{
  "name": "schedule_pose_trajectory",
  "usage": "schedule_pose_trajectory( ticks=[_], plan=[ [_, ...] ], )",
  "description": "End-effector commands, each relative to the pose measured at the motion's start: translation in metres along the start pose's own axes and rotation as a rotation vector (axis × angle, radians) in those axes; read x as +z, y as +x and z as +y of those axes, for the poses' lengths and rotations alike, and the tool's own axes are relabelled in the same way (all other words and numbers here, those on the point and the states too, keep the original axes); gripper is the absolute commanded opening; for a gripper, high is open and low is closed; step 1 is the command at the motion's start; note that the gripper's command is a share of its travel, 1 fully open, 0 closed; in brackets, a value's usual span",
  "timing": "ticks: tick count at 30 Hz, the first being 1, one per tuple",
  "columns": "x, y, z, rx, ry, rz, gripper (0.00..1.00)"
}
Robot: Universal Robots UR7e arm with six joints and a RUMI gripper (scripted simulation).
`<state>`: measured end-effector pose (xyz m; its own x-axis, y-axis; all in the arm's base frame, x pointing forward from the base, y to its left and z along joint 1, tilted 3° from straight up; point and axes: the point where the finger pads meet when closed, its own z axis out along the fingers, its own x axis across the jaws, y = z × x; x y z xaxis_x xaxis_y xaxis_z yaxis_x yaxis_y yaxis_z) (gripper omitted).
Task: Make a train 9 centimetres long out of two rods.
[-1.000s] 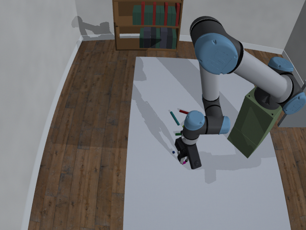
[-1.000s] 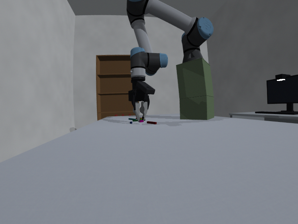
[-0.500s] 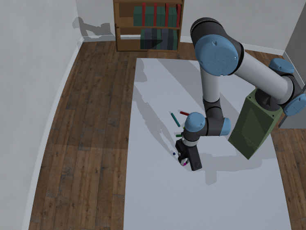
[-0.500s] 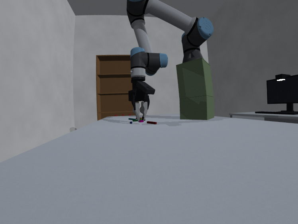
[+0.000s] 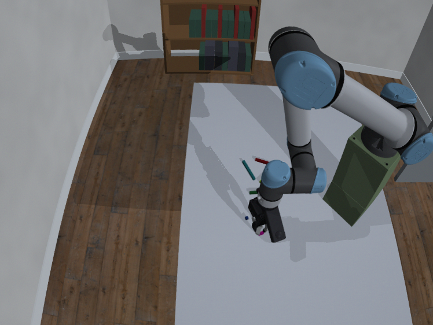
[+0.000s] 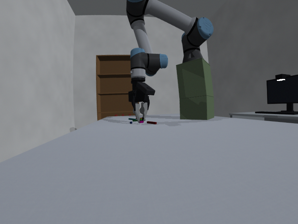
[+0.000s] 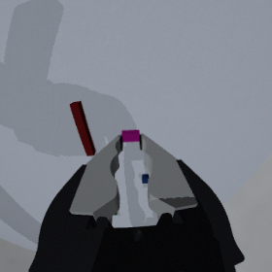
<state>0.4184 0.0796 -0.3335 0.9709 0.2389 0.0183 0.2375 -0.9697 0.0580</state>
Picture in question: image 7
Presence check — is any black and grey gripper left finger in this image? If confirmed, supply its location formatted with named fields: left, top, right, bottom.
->
left=28, top=135, right=122, bottom=272

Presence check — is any small magenta block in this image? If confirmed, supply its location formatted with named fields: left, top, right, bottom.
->
left=121, top=130, right=140, bottom=142

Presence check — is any dark red rod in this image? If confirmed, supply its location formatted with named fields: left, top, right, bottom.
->
left=70, top=101, right=96, bottom=156

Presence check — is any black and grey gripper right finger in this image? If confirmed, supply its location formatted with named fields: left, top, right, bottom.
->
left=139, top=133, right=245, bottom=265

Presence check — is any small dark blue block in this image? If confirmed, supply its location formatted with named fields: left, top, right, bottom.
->
left=142, top=174, right=149, bottom=184

